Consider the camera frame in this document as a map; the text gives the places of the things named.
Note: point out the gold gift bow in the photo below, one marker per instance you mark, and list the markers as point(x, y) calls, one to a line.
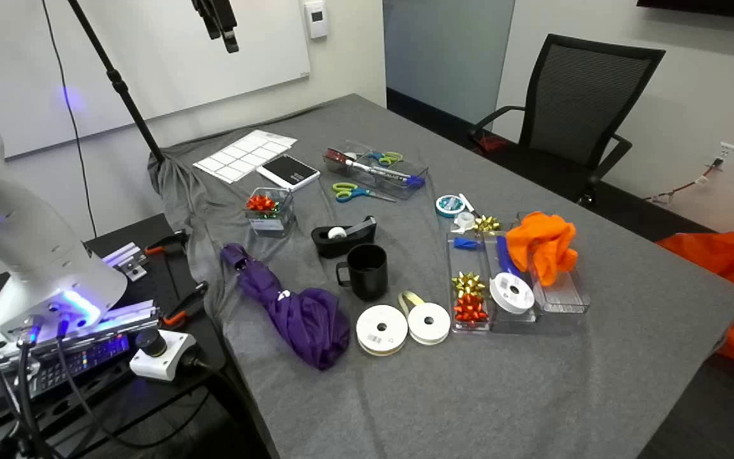
point(487, 226)
point(466, 285)

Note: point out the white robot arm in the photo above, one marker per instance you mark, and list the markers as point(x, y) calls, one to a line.
point(51, 274)

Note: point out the small clear storage container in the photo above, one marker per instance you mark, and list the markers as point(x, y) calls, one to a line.
point(270, 223)

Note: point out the red bow in small container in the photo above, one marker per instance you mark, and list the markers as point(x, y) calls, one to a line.
point(260, 205)

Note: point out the white ribbon spool with gold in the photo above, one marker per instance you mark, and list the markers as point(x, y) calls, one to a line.
point(426, 322)

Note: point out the gold gift bow on table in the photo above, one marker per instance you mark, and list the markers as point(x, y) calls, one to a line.
point(487, 226)

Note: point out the red gift bow in organizer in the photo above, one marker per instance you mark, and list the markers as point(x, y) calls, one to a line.
point(469, 309)

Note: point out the black tape dispenser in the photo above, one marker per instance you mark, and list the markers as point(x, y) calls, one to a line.
point(340, 238)

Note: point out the black mug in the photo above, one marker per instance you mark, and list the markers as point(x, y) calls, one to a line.
point(366, 272)

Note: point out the green blue scissors on table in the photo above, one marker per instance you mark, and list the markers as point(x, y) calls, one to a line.
point(347, 192)

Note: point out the long clear tray with tools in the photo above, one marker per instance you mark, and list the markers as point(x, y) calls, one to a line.
point(396, 182)

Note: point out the grey table cloth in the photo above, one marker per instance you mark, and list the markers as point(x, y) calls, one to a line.
point(598, 390)

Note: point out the green scissors in tray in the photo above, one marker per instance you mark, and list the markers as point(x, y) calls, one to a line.
point(386, 156)

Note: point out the teal round tape tin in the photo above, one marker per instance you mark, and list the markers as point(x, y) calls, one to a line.
point(450, 205)

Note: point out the small white tape dispenser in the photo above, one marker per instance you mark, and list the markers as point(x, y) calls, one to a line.
point(463, 223)

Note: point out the blue item in organizer slot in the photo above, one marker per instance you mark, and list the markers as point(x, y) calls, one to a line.
point(466, 243)

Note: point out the white ribbon spool left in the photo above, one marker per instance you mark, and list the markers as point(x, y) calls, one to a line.
point(380, 330)

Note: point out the purple folded cloth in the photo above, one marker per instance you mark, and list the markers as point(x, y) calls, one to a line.
point(310, 322)

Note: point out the clear three-slot organizer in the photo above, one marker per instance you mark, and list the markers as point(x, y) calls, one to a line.
point(559, 308)

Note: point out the white label sticker sheet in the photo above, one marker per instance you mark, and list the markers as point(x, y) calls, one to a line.
point(243, 156)

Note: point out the white ribbon spool in organizer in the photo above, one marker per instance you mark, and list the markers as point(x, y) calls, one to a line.
point(511, 294)

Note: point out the orange cloth in organizer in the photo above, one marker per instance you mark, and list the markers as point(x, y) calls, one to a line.
point(540, 247)

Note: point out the black mesh office chair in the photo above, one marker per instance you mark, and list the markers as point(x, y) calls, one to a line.
point(566, 131)

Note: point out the black tripod pole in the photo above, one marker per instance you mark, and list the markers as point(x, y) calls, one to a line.
point(116, 81)

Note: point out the blue handled tool in organizer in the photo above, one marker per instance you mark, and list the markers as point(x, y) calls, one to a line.
point(503, 257)

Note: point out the white wall thermostat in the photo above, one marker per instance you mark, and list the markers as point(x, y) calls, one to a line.
point(316, 19)

